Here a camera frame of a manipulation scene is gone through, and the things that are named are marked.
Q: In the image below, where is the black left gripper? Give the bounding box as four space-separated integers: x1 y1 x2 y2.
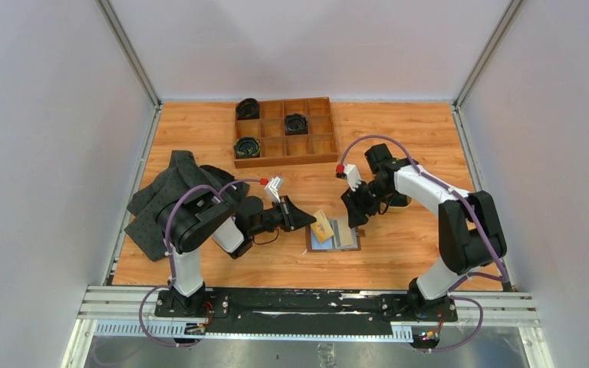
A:
248 195 316 237

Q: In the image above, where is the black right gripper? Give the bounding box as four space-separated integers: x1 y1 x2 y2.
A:
341 179 393 229

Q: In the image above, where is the brown leather card holder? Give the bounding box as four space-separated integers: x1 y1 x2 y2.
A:
306 216 365 252

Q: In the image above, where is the yellow oval card tray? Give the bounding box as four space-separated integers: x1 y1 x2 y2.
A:
383 195 413 213

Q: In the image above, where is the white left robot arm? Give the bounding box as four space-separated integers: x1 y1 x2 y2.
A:
156 190 316 317

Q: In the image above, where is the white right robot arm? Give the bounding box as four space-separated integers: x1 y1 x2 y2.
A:
336 144 508 320

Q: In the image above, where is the wooden compartment tray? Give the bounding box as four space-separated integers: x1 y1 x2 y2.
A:
232 97 339 169

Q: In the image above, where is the black-green coiled belt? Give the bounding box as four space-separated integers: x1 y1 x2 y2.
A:
233 136 261 159

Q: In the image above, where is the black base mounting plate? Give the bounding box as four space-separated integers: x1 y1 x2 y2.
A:
152 287 458 336

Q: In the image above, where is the black coiled belt middle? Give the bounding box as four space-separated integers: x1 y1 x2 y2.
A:
284 113 308 136

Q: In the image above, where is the dark grey dotted cloth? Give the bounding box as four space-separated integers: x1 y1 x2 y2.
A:
125 150 249 261

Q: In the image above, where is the black coiled belt top-left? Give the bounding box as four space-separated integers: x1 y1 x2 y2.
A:
235 98 260 120

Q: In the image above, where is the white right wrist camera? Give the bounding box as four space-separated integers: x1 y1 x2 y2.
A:
336 164 363 192

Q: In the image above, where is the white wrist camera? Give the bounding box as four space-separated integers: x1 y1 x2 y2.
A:
336 164 363 192
264 176 283 203

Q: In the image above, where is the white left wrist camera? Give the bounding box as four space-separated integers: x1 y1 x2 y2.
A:
264 176 283 203

